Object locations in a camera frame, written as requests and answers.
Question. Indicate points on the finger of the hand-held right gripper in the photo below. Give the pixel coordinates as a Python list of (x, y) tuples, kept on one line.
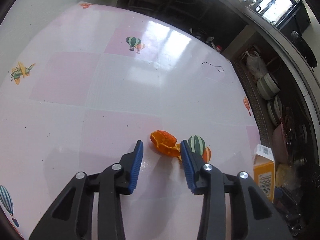
[(285, 197)]

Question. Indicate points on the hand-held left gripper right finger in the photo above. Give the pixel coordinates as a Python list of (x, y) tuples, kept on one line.
[(187, 170)]

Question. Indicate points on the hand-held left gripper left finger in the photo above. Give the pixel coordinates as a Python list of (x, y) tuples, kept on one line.
[(136, 167)]

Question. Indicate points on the yellow carton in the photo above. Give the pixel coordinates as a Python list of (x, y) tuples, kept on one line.
[(263, 175)]

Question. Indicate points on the orange peel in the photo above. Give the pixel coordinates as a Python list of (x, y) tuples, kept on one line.
[(163, 142)]

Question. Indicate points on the yellow bag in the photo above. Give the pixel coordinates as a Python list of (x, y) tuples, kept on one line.
[(285, 175)]

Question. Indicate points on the pink basin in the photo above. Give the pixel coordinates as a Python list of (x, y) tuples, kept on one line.
[(280, 142)]

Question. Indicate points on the pink printed tablecloth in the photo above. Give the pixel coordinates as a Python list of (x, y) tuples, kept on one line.
[(100, 92)]

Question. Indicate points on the stack of white plates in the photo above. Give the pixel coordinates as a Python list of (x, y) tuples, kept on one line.
[(275, 110)]

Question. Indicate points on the stack of white bowls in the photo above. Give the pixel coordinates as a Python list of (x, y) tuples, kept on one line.
[(267, 86)]

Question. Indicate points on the white plastic bag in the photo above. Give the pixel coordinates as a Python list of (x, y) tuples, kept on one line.
[(255, 65)]

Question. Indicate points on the small red cap bottle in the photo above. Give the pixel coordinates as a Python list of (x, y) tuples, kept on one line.
[(218, 48)]

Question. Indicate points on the black wok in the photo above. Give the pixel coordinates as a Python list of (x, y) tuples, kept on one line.
[(306, 50)]

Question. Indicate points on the patterned glass jar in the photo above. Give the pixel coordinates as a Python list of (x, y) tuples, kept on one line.
[(249, 1)]

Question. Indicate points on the black window frame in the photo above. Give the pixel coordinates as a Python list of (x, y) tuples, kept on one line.
[(300, 17)]

